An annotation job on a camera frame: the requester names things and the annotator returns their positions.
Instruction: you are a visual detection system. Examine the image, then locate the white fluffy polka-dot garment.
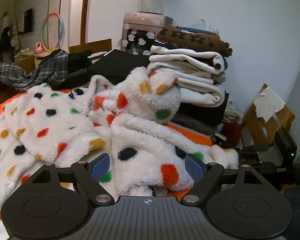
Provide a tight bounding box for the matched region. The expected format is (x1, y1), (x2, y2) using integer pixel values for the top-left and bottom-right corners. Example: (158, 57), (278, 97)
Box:
(0, 67), (238, 239)

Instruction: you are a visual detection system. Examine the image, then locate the black folded clothes left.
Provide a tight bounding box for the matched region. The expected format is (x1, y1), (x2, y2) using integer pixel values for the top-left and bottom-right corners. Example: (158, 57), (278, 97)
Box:
(51, 49), (92, 90)

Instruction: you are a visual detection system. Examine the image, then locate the wooden chair behind table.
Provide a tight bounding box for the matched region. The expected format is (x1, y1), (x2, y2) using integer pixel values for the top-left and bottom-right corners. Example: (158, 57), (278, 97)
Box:
(69, 38), (112, 60)

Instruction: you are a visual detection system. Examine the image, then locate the wall television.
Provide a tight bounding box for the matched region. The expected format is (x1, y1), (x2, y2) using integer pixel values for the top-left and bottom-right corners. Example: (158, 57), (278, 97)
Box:
(23, 8), (33, 34)

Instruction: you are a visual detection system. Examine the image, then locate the colourful hula hoop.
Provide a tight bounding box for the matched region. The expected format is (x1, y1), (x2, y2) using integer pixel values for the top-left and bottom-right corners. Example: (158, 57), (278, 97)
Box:
(40, 12), (64, 53)

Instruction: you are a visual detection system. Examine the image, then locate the dark grey folded garment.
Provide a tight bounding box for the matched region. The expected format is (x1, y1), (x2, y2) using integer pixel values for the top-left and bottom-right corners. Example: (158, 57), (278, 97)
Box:
(171, 93), (229, 135)

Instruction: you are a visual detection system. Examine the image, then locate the cream folded garment stack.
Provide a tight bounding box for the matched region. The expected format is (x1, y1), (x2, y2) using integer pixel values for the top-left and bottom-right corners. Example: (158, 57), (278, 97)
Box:
(147, 46), (228, 107)

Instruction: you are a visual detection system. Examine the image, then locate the brown patterned knit garment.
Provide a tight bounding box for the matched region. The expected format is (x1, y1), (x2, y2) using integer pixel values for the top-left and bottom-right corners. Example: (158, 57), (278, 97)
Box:
(157, 25), (233, 57)

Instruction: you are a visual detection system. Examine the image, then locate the pink water dispenser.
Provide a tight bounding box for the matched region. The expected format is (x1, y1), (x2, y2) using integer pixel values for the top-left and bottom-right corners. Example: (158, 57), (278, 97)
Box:
(121, 12), (173, 55)

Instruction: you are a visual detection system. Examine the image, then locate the black folded garment centre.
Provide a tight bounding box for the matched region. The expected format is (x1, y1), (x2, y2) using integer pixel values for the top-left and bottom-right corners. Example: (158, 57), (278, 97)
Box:
(87, 49), (150, 85)

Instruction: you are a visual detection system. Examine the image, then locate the wooden chair with paper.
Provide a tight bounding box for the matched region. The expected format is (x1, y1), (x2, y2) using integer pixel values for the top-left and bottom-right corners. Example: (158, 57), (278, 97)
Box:
(243, 84), (295, 146)

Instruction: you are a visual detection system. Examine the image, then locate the grey plaid shirt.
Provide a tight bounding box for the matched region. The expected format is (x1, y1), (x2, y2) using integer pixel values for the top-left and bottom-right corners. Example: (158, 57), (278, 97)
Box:
(0, 49), (69, 92)

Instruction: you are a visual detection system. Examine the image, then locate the pink kettlebell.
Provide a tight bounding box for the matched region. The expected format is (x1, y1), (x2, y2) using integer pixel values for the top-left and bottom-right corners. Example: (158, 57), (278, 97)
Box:
(34, 42), (43, 55)

